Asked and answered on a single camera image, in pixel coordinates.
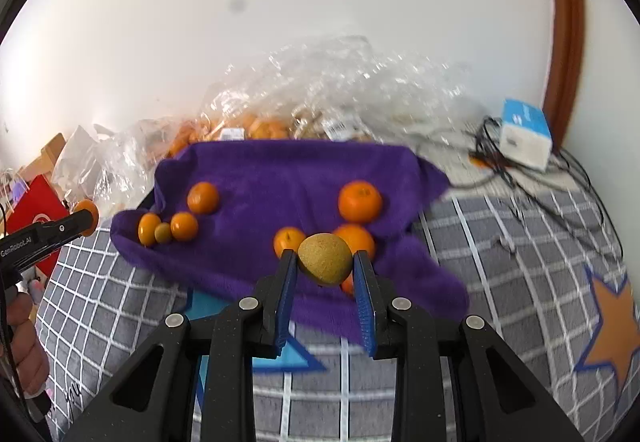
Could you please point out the person's left hand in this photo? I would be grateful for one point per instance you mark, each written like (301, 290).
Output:
(27, 347)

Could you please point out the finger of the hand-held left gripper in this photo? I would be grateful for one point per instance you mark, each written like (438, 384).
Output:
(62, 227)

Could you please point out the brown wooden door frame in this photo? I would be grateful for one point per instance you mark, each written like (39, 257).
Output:
(567, 22)

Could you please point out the greenish small fruit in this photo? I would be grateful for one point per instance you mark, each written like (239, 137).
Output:
(162, 232)

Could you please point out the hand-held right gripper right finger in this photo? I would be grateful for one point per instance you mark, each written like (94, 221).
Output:
(364, 309)

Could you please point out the cardboard box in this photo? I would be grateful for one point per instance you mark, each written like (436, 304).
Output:
(50, 152)

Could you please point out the red box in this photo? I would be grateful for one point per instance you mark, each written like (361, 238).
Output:
(35, 207)

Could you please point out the kumquat with stem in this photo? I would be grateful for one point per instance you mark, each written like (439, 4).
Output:
(289, 240)

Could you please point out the purple towel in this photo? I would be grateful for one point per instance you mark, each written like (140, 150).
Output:
(280, 182)

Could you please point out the brown kiwi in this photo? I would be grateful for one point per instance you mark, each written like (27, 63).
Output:
(325, 259)

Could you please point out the small round kumquat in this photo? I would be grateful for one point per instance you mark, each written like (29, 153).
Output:
(85, 206)

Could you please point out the bagged orange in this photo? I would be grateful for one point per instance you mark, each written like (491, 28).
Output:
(185, 137)
(270, 128)

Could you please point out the small red fruit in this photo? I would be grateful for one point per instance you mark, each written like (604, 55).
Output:
(347, 285)

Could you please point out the large orange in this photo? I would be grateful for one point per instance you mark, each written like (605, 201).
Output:
(359, 237)

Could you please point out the white and blue box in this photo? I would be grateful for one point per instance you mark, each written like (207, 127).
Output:
(525, 134)

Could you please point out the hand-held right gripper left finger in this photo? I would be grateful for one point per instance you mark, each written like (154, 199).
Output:
(287, 304)

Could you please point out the large clear plastic bag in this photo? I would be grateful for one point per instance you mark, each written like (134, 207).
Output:
(350, 82)

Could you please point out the crumpled clear plastic bag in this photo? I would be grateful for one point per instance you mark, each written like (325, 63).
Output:
(120, 152)

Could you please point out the tangerine with dark stem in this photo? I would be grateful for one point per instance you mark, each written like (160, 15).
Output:
(360, 201)

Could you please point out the small tangerine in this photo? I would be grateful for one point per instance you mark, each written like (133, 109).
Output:
(203, 197)

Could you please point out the oval kumquat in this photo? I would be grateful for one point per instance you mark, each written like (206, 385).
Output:
(148, 228)

